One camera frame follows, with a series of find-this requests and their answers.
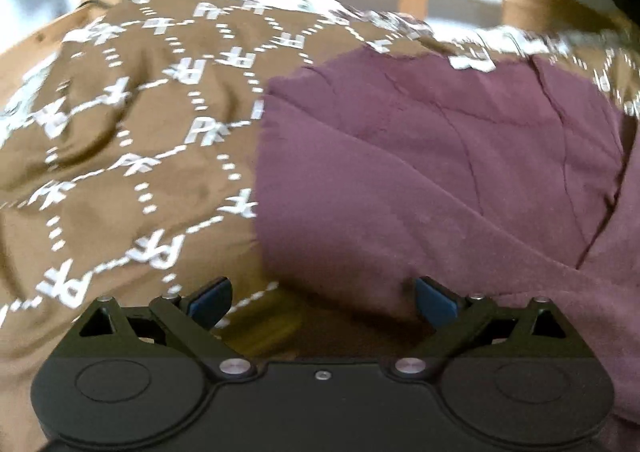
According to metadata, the brown printed blanket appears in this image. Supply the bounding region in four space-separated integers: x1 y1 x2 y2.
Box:
0 0 640 452

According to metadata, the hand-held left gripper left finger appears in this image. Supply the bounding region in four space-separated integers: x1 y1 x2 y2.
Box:
72 276 257 379

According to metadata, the maroon garment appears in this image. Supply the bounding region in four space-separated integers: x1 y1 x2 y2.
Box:
252 47 640 452

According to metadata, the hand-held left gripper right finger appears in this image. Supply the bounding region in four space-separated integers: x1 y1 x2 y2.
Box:
391 276 570 379

